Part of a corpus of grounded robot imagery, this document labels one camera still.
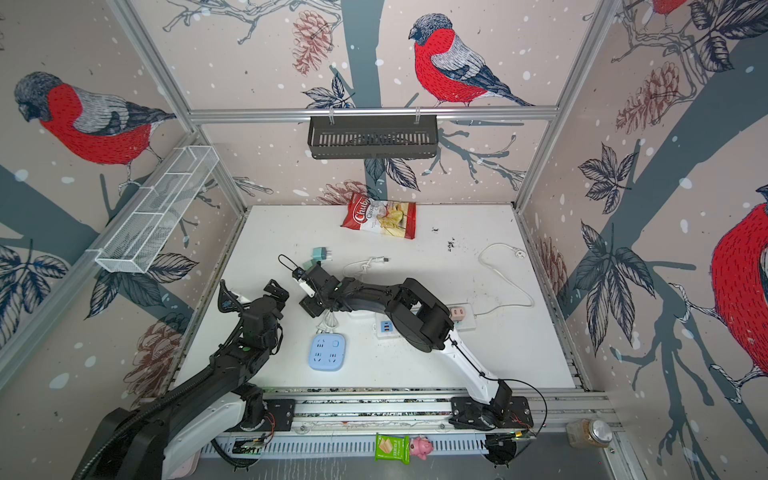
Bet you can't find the aluminium frame top bar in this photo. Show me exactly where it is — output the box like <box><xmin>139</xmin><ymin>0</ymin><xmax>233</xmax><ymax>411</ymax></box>
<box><xmin>188</xmin><ymin>105</ymin><xmax>560</xmax><ymax>125</ymax></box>

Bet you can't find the aluminium frame post back left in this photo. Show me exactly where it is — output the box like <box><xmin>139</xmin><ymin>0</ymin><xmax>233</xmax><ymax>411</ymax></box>
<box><xmin>107</xmin><ymin>0</ymin><xmax>248</xmax><ymax>216</ymax></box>

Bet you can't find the glass jar with lid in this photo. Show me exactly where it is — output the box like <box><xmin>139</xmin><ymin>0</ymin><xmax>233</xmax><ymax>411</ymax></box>
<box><xmin>566</xmin><ymin>419</ymin><xmax>614</xmax><ymax>449</ymax></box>

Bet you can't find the long white pastel power strip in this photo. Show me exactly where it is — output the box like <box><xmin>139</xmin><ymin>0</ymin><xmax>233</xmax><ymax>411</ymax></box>
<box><xmin>373</xmin><ymin>303</ymin><xmax>477</xmax><ymax>340</ymax></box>

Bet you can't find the black hanging wire basket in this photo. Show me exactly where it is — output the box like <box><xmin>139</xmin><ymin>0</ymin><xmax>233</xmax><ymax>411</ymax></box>
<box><xmin>307</xmin><ymin>115</ymin><xmax>439</xmax><ymax>160</ymax></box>

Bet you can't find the long strip white cable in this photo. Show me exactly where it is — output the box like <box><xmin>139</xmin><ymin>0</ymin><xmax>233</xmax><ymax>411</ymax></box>
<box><xmin>473</xmin><ymin>242</ymin><xmax>536</xmax><ymax>317</ymax></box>

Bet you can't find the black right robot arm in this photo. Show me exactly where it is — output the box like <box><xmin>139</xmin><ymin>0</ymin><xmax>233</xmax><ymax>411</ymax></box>
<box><xmin>292</xmin><ymin>263</ymin><xmax>533</xmax><ymax>432</ymax></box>

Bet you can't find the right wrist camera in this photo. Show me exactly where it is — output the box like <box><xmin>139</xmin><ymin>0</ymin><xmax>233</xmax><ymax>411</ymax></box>
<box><xmin>292</xmin><ymin>267</ymin><xmax>315</xmax><ymax>298</ymax></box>

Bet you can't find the red white chips bag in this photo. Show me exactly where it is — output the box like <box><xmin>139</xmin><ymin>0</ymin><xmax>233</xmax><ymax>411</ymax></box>
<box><xmin>341</xmin><ymin>193</ymin><xmax>417</xmax><ymax>240</ymax></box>

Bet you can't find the aluminium frame post back right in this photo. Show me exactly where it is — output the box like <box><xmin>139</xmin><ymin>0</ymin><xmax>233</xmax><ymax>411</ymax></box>
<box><xmin>515</xmin><ymin>0</ymin><xmax>621</xmax><ymax>215</ymax></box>

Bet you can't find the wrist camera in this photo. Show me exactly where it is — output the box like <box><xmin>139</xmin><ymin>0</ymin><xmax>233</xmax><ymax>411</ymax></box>
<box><xmin>217</xmin><ymin>287</ymin><xmax>250</xmax><ymax>313</ymax></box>
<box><xmin>292</xmin><ymin>267</ymin><xmax>315</xmax><ymax>298</ymax></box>

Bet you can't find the blue square power strip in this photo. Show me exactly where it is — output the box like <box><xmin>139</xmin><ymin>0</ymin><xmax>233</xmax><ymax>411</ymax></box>
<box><xmin>308</xmin><ymin>333</ymin><xmax>346</xmax><ymax>372</ymax></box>

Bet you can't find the aluminium frame post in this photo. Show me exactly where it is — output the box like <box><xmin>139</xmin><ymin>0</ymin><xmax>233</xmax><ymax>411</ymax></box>
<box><xmin>107</xmin><ymin>0</ymin><xmax>248</xmax><ymax>216</ymax></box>
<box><xmin>515</xmin><ymin>0</ymin><xmax>621</xmax><ymax>215</ymax></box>

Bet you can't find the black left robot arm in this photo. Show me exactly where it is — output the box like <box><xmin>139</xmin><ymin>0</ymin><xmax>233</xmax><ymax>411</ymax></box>
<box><xmin>73</xmin><ymin>281</ymin><xmax>289</xmax><ymax>479</ymax></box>

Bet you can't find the white square power strip cable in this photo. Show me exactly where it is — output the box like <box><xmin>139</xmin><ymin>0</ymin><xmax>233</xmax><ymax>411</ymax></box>
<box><xmin>341</xmin><ymin>256</ymin><xmax>390</xmax><ymax>278</ymax></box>

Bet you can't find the green snack packet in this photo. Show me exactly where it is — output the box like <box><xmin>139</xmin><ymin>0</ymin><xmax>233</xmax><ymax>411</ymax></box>
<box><xmin>374</xmin><ymin>434</ymin><xmax>411</xmax><ymax>465</ymax></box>

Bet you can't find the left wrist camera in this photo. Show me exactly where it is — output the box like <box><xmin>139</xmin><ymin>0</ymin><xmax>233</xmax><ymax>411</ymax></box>
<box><xmin>217</xmin><ymin>287</ymin><xmax>250</xmax><ymax>313</ymax></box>

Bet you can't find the pink pig toy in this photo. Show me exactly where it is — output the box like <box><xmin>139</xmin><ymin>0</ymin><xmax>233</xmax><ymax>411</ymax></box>
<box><xmin>409</xmin><ymin>436</ymin><xmax>434</xmax><ymax>460</ymax></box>

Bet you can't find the pink charger plug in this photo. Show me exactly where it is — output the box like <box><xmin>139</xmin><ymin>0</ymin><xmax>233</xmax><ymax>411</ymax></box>
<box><xmin>450</xmin><ymin>305</ymin><xmax>468</xmax><ymax>323</ymax></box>

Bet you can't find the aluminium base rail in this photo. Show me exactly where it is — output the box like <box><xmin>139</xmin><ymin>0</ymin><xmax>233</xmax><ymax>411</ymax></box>
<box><xmin>202</xmin><ymin>388</ymin><xmax>623</xmax><ymax>461</ymax></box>

